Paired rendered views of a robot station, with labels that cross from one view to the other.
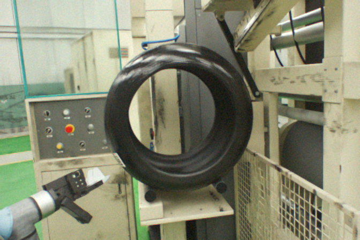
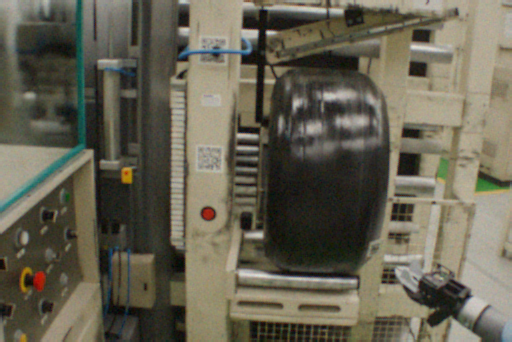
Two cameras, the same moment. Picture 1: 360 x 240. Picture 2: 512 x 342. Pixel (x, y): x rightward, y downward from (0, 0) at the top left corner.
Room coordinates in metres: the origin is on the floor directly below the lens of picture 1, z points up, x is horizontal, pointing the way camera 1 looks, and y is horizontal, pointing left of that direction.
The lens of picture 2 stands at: (1.16, 1.50, 1.62)
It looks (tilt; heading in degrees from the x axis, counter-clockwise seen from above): 17 degrees down; 279
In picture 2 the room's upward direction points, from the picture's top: 3 degrees clockwise
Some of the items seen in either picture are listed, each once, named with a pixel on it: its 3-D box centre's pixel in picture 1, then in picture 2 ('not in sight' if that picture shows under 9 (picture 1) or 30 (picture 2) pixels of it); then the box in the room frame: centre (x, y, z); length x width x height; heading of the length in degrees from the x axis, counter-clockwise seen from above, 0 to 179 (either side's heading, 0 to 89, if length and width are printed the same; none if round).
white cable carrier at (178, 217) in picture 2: not in sight; (180, 163); (1.62, 0.12, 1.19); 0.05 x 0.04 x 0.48; 98
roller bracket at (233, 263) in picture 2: not in sight; (236, 254); (1.46, 0.04, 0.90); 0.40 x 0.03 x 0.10; 98
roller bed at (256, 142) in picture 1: (242, 129); (233, 170); (1.56, -0.33, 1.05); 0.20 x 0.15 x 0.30; 8
